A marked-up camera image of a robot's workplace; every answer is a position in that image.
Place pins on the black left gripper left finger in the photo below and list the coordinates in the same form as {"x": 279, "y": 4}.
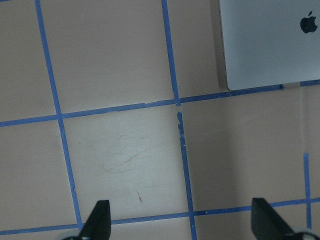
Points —
{"x": 98, "y": 224}

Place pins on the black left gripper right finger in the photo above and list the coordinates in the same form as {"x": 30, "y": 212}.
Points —
{"x": 267, "y": 224}

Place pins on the silver apple laptop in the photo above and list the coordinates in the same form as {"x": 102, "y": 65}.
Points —
{"x": 270, "y": 42}

